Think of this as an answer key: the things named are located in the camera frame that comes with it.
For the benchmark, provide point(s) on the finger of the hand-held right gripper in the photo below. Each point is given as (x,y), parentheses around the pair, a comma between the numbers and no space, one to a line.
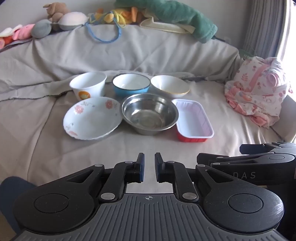
(259,147)
(208,158)

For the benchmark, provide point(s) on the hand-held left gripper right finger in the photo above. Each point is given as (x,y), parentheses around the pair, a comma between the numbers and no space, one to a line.
(158,168)

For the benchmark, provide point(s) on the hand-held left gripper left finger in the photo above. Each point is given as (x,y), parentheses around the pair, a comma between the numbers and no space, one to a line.
(141,168)

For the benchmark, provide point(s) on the blue enamel bowl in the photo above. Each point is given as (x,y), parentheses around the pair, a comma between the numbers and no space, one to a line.
(131,83)

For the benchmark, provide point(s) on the white bowl with orange print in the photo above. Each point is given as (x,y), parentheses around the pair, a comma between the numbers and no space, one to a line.
(87,81)

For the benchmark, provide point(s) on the red tray with white inside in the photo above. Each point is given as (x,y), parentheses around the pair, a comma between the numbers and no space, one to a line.
(194,118)

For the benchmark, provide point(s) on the stainless steel bowl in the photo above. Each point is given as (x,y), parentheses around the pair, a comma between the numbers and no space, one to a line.
(148,113)

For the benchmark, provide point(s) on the pink printed cloth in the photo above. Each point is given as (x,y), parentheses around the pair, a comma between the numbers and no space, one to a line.
(256,88)

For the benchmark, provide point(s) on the white floral plate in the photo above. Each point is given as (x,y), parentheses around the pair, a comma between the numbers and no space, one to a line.
(92,118)

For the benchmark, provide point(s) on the white bowl with gold rim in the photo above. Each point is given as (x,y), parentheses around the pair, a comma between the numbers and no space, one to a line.
(168,84)

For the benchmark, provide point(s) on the grey curtain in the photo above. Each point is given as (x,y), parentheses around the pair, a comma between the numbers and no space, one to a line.
(266,25)

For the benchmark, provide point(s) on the person's leg in blue trousers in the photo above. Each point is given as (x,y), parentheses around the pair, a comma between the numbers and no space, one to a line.
(13,197)

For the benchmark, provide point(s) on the cream cloth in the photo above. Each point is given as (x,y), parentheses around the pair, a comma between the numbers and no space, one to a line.
(161,26)

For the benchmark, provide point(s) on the green towel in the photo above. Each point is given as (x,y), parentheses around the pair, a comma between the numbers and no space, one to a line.
(180,14)

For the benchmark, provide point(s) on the yellow duck plush toy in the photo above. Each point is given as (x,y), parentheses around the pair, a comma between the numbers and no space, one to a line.
(115,16)

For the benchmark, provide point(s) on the white and grey round plush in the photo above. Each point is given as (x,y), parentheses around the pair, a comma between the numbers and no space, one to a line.
(71,19)

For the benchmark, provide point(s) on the grey plush toy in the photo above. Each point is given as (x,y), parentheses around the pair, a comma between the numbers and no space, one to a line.
(41,29)

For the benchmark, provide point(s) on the brown bear plush toy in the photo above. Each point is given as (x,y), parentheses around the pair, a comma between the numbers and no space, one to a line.
(55,10)

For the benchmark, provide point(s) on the pink plush toy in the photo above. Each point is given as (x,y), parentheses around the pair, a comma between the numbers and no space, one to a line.
(23,32)

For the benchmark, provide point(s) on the orange plush toy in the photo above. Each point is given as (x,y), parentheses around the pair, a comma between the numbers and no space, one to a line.
(5,41)

